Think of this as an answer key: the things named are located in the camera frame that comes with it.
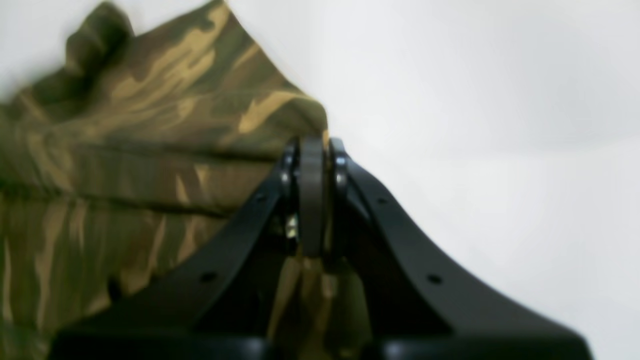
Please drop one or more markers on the camouflage t-shirt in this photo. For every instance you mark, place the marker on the camouflage t-shirt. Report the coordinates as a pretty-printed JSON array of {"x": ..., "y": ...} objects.
[{"x": 126, "y": 161}]

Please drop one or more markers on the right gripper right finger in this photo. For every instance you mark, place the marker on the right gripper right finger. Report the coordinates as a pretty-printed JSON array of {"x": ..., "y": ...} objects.
[{"x": 420, "y": 289}]

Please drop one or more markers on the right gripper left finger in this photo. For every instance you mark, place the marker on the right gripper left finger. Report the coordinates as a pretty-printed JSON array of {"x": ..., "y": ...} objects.
[{"x": 222, "y": 290}]

